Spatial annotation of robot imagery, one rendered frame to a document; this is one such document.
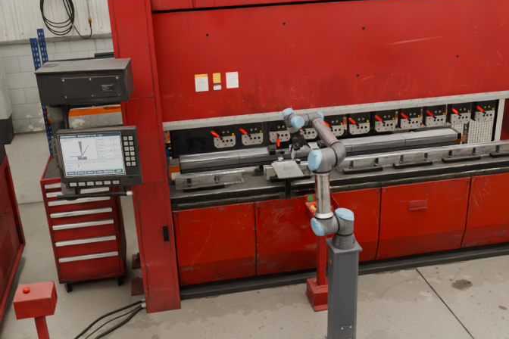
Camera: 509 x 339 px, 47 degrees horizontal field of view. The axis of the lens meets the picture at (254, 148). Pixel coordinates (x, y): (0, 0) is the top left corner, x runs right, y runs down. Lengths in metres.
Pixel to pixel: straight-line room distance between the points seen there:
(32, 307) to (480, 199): 3.34
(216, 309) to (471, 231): 2.13
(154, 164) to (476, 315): 2.51
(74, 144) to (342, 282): 1.83
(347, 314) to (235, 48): 1.90
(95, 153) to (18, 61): 4.98
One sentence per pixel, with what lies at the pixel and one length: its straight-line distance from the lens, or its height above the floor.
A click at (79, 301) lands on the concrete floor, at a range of 4.84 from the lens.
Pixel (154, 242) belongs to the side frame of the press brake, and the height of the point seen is 0.59.
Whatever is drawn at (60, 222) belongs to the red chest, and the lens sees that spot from 4.60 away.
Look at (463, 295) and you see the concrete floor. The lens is 4.80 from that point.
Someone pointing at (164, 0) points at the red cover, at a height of 2.22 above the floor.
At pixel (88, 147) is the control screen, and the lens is 3.52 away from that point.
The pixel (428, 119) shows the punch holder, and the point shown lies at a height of 1.23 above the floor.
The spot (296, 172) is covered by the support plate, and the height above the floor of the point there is 1.00.
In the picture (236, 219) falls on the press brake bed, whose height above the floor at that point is 0.64.
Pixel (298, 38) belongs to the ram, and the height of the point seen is 1.91.
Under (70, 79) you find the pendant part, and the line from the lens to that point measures 3.43.
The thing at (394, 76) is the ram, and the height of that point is 1.59.
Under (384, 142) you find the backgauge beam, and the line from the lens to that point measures 4.82.
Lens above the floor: 2.72
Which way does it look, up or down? 22 degrees down
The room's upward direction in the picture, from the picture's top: 2 degrees counter-clockwise
